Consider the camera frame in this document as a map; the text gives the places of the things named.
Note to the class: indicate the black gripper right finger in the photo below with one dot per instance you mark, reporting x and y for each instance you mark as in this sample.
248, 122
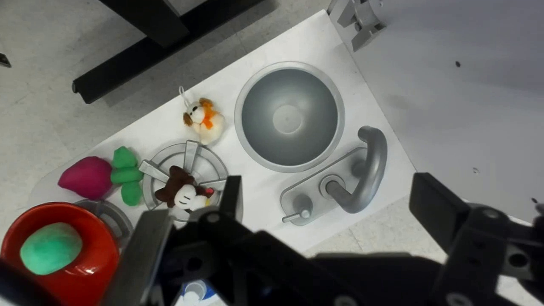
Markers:
469, 244

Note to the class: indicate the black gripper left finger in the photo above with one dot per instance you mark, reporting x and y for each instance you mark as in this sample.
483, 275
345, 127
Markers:
141, 256

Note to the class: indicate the grey toy faucet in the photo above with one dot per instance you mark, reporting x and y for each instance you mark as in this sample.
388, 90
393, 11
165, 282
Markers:
371, 171

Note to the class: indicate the grey toy stove burner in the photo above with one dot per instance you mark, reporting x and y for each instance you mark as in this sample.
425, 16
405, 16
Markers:
162, 156
116, 219

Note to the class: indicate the red bowl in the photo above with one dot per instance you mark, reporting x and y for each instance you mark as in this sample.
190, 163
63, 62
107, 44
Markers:
94, 244

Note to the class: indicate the blue bottle white cap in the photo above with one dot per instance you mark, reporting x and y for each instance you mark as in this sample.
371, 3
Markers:
196, 292

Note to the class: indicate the brown mouse plush toy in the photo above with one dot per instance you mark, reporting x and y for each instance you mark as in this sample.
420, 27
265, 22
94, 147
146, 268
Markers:
180, 190

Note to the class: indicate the green ball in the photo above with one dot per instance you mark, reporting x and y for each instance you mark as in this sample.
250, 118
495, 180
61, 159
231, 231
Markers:
49, 249

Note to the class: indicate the pink radish plush toy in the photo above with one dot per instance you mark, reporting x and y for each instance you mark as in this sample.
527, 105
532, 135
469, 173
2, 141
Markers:
87, 180

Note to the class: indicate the orange white plush toy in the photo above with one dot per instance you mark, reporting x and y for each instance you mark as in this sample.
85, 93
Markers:
204, 120

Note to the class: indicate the white toy kitchen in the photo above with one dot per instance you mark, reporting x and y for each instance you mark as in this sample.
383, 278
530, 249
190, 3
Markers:
226, 86

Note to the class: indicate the grey toy sink bowl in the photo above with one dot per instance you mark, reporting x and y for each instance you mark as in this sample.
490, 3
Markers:
289, 117

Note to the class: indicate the black table base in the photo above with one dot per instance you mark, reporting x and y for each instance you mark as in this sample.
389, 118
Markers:
150, 27

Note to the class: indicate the grey toy door hinge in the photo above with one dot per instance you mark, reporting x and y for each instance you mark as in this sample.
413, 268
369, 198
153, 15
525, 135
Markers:
357, 23

